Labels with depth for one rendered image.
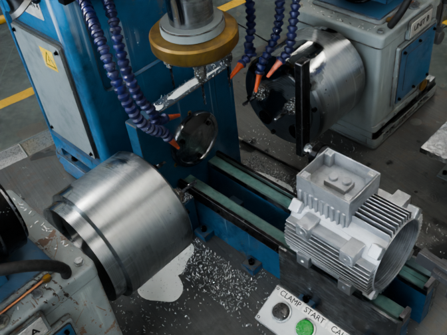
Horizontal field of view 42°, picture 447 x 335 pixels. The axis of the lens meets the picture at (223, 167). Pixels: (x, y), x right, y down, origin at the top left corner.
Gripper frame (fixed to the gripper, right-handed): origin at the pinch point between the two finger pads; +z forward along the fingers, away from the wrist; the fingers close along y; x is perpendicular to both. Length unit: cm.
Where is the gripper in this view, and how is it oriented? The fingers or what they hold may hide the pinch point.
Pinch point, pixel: (436, 265)
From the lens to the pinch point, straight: 111.0
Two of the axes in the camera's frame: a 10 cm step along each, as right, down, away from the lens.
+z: -7.2, -5.2, 4.6
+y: -6.9, 5.4, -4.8
